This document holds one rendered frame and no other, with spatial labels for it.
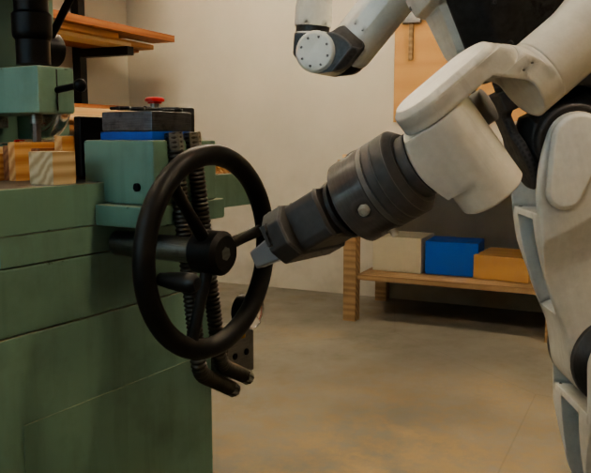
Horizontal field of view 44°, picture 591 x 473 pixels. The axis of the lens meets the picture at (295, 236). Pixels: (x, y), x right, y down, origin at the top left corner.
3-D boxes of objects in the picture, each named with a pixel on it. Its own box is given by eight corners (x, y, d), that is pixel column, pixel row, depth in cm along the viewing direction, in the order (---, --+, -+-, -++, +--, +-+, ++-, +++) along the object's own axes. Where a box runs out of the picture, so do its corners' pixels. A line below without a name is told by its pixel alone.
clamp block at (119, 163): (152, 206, 100) (150, 140, 99) (83, 202, 107) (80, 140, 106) (219, 198, 113) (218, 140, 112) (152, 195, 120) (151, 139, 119)
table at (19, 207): (11, 250, 81) (8, 195, 81) (-140, 231, 97) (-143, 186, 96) (295, 206, 133) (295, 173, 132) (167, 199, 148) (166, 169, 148)
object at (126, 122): (152, 140, 101) (151, 99, 100) (95, 140, 107) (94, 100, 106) (211, 140, 112) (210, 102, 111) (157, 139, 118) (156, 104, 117)
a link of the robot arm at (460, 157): (416, 253, 70) (522, 198, 65) (349, 167, 68) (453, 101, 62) (431, 198, 80) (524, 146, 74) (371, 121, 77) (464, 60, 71)
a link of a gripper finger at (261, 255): (250, 247, 82) (292, 221, 79) (262, 272, 81) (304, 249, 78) (242, 248, 81) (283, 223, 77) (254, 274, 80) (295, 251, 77)
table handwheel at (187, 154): (275, 129, 106) (291, 317, 114) (169, 129, 116) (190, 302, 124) (136, 166, 82) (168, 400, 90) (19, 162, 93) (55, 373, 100)
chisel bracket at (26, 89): (39, 123, 109) (37, 64, 108) (-21, 124, 116) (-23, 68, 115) (78, 123, 115) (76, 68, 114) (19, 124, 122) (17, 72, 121)
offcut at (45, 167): (53, 185, 98) (52, 151, 98) (29, 184, 100) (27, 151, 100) (76, 183, 103) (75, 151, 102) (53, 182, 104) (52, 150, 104)
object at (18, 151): (16, 181, 107) (13, 142, 106) (8, 181, 108) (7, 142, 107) (131, 174, 127) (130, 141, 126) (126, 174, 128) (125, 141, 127)
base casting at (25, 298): (-12, 344, 91) (-17, 271, 90) (-235, 293, 121) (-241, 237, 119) (212, 283, 129) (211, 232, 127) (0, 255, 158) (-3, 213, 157)
